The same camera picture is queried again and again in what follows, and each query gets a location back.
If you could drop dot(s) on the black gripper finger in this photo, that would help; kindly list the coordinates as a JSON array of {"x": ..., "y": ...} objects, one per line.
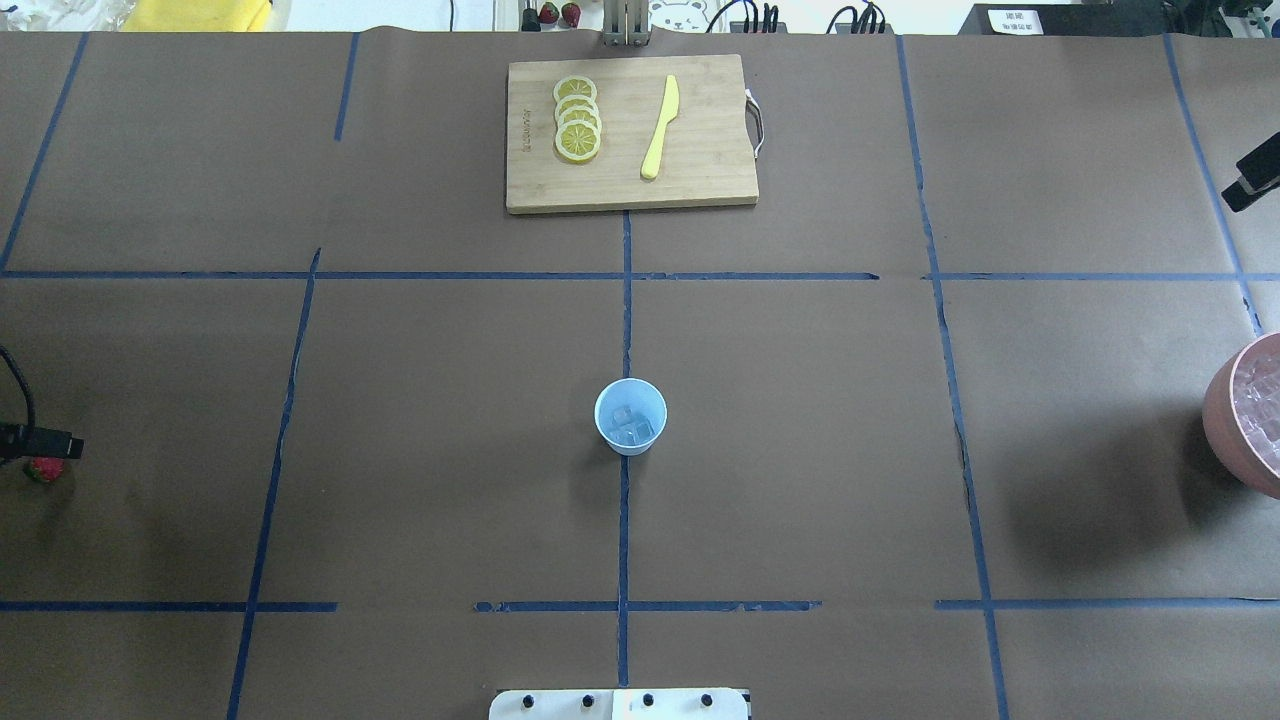
[
  {"x": 1258, "y": 174},
  {"x": 18, "y": 441}
]

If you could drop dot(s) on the red strawberry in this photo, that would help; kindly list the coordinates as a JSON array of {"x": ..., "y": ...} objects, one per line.
[
  {"x": 570, "y": 14},
  {"x": 549, "y": 14},
  {"x": 45, "y": 470}
]

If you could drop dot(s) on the clear ice cubes pile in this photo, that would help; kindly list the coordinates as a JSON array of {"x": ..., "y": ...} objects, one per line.
[{"x": 1255, "y": 401}]

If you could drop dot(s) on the light blue cup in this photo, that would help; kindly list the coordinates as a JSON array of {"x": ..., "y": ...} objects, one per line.
[{"x": 640, "y": 394}]

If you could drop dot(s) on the pink bowl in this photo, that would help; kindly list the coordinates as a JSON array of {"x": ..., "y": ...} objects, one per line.
[{"x": 1223, "y": 431}]

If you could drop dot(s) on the yellow cloth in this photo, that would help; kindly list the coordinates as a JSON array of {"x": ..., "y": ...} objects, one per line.
[{"x": 199, "y": 16}]

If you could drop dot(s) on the wooden cutting board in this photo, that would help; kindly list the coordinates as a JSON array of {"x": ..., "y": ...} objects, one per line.
[{"x": 709, "y": 158}]

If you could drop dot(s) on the yellow plastic knife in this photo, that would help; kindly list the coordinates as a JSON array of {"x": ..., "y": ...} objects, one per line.
[{"x": 669, "y": 106}]

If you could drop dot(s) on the lemon slice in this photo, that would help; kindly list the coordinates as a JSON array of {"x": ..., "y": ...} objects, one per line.
[
  {"x": 579, "y": 152},
  {"x": 575, "y": 86},
  {"x": 579, "y": 131},
  {"x": 577, "y": 107}
]

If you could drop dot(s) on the red strawberry on tray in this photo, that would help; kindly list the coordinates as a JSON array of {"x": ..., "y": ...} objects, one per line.
[
  {"x": 549, "y": 14},
  {"x": 570, "y": 14}
]

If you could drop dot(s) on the aluminium frame post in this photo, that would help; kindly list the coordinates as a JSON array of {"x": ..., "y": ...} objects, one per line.
[{"x": 626, "y": 23}]

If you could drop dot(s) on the white pedestal column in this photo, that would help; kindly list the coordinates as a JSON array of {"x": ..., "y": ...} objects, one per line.
[{"x": 622, "y": 703}]

